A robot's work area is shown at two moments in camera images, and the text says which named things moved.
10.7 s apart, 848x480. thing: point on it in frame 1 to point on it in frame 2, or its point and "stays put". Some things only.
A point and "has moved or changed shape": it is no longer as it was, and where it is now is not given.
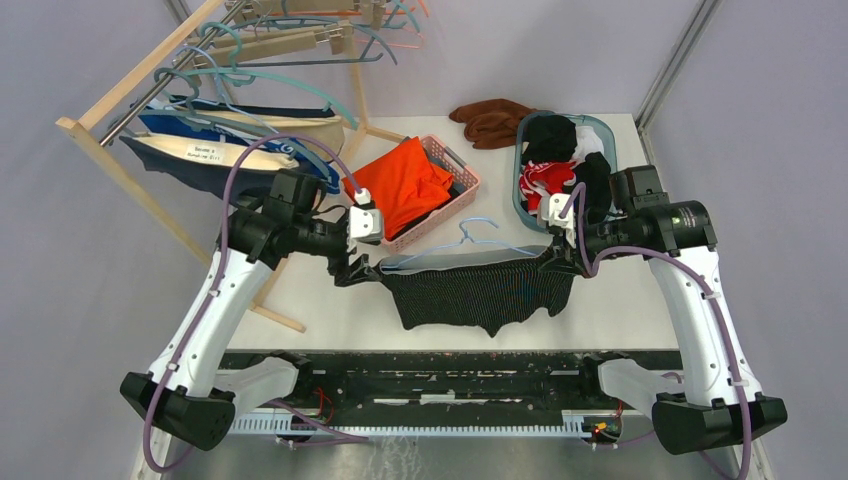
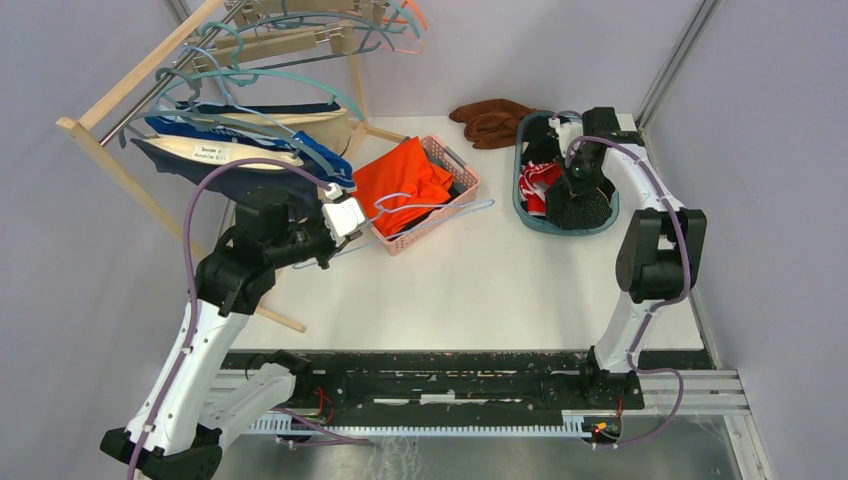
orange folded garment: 403,185 stays put
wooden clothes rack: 75,125 stays put
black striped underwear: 489,297 has moved or changed shape
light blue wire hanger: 465,237 to 400,208
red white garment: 540,179 stays put
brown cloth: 491,123 stays put
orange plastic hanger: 359,13 to 403,21
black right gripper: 562,254 to 576,188
